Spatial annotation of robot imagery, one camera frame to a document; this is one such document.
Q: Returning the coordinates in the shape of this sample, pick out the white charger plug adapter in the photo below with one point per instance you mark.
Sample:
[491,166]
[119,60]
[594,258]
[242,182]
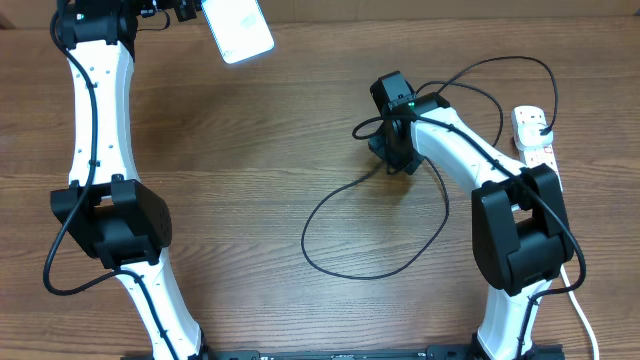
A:
[529,136]

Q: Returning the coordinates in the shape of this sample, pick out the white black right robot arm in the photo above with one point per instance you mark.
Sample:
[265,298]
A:
[520,230]

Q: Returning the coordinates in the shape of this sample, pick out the Samsung Galaxy smartphone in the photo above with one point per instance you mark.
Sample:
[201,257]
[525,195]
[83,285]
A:
[239,28]

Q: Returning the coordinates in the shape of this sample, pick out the white power strip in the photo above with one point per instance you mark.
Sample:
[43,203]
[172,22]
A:
[533,158]

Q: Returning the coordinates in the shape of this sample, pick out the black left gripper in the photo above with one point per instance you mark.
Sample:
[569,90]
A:
[186,9]

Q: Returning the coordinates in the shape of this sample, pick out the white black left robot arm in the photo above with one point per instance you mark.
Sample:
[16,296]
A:
[105,208]

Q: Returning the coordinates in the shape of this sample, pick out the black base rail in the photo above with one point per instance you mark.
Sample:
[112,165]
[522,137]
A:
[340,355]

